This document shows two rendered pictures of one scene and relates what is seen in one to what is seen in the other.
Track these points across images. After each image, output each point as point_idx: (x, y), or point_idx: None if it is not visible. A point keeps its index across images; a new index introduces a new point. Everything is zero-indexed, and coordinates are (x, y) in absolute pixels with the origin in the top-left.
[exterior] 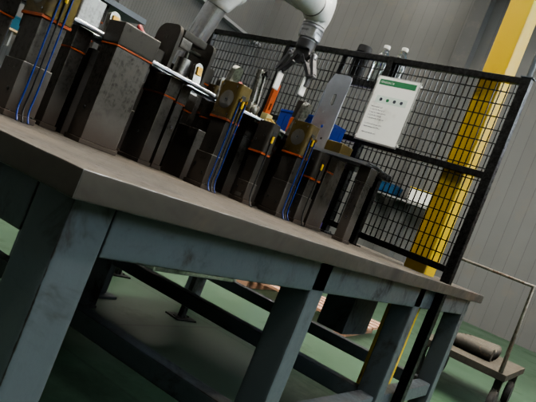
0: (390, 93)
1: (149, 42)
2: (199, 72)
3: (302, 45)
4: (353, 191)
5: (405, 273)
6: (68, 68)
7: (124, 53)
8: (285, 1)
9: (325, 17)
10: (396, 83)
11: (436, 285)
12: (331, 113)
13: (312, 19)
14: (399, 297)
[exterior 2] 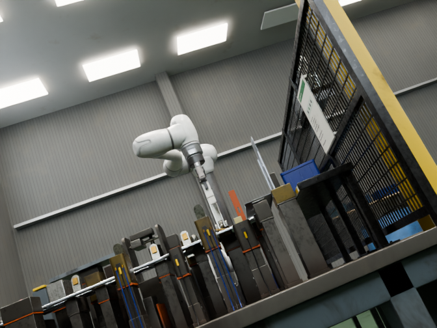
0: (305, 102)
1: (21, 304)
2: (153, 250)
3: (189, 165)
4: (265, 233)
5: (244, 310)
6: None
7: (12, 324)
8: (157, 157)
9: (182, 136)
10: (300, 92)
11: (387, 254)
12: (266, 172)
13: (179, 146)
14: (317, 321)
